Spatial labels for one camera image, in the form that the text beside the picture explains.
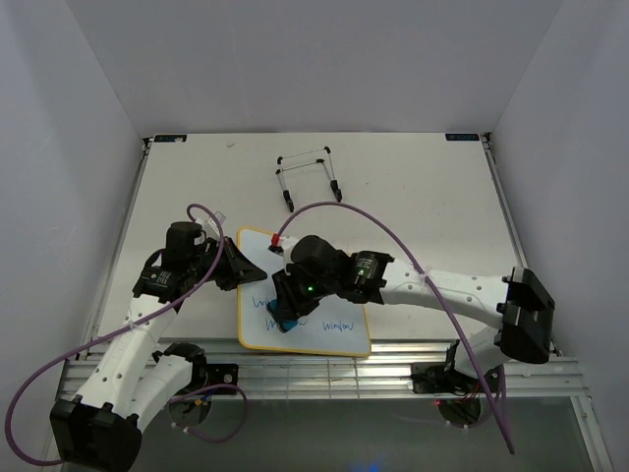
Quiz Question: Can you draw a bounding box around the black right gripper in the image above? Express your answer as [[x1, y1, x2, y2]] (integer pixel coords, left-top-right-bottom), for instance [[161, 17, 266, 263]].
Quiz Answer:
[[271, 265, 337, 324]]

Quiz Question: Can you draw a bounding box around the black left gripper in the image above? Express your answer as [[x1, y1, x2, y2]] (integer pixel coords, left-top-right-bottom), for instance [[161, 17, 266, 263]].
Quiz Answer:
[[190, 236, 267, 291]]

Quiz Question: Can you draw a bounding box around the blue bone-shaped eraser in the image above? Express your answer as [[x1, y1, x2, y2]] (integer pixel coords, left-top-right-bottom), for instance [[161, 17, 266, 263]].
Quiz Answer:
[[266, 299, 299, 333]]

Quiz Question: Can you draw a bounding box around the yellow framed whiteboard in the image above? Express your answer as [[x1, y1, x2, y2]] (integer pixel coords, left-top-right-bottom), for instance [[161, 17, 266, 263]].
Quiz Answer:
[[236, 226, 372, 358]]

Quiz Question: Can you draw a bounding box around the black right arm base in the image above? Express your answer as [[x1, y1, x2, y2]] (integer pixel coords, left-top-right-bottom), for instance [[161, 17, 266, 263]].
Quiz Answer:
[[410, 363, 477, 396]]

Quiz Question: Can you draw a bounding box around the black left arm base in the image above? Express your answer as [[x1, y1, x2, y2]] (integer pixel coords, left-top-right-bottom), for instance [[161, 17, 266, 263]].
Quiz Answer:
[[193, 363, 240, 396]]

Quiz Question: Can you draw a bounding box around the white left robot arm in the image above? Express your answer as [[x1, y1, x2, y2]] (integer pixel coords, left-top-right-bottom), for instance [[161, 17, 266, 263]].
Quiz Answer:
[[50, 221, 267, 471]]

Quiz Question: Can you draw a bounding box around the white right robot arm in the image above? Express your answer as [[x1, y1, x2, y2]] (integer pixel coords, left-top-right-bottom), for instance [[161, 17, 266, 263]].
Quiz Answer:
[[267, 235, 555, 390]]

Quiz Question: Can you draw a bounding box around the blue label sticker left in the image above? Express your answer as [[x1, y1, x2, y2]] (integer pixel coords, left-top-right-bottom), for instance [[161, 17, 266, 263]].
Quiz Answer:
[[153, 134, 188, 144]]

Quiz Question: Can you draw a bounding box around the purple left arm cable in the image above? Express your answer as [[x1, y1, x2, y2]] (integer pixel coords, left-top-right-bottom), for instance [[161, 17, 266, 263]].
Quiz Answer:
[[4, 202, 252, 466]]

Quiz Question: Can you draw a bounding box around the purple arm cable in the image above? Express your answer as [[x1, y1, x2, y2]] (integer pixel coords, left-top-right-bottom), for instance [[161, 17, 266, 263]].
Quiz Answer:
[[4, 202, 252, 466], [272, 200, 516, 454]]

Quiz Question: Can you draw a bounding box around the black wire whiteboard stand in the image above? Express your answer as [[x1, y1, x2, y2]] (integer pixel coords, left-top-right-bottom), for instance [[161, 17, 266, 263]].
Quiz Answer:
[[275, 146, 343, 213]]

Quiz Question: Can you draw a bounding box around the aluminium table frame rail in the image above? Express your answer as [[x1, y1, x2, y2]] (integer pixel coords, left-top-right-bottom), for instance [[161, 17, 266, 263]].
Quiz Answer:
[[56, 132, 586, 402]]

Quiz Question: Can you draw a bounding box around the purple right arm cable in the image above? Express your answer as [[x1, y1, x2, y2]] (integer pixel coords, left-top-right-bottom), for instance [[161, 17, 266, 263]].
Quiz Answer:
[[272, 200, 516, 454]]

